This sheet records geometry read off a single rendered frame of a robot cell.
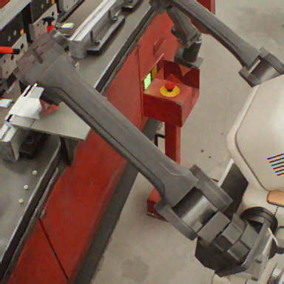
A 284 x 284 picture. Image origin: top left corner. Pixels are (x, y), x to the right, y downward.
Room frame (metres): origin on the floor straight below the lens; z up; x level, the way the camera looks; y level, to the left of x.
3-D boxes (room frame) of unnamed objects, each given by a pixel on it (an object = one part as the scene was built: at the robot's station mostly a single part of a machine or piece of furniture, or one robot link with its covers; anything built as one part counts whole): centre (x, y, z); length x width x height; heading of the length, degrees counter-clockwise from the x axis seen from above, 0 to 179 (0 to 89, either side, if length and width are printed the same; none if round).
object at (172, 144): (1.38, -0.13, 0.39); 0.05 x 0.05 x 0.54; 62
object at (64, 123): (1.02, 0.25, 1.00); 0.26 x 0.18 x 0.01; 69
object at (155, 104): (1.38, -0.13, 0.75); 0.20 x 0.16 x 0.18; 152
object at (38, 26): (1.23, 0.32, 1.26); 0.15 x 0.09 x 0.17; 159
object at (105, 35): (1.62, 0.12, 0.89); 0.30 x 0.05 x 0.03; 159
